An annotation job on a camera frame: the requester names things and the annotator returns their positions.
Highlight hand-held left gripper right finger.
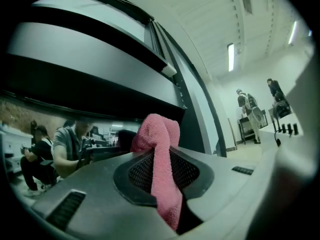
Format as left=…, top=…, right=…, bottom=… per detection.
left=169, top=145, right=289, bottom=240

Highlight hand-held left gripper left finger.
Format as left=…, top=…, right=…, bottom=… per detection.
left=29, top=147, right=186, bottom=240

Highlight clear window glass pane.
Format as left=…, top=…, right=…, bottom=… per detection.
left=0, top=95, right=187, bottom=210

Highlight pink cloth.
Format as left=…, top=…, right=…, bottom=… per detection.
left=129, top=113, right=183, bottom=231

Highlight white counter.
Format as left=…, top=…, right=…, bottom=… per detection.
left=258, top=122, right=305, bottom=148

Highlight black metal table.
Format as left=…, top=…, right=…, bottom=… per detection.
left=237, top=116, right=262, bottom=145

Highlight large half-frosted window pane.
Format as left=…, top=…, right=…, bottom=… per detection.
left=172, top=46, right=214, bottom=155

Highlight black equipment on counter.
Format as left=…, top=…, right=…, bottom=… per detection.
left=271, top=100, right=291, bottom=119

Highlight ceiling strip light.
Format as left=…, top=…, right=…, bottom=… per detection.
left=287, top=20, right=299, bottom=46
left=227, top=42, right=235, bottom=73

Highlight white foam corner pad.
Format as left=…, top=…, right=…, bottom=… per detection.
left=161, top=62, right=177, bottom=78

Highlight frosted window pane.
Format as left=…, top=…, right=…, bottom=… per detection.
left=31, top=0, right=147, bottom=44

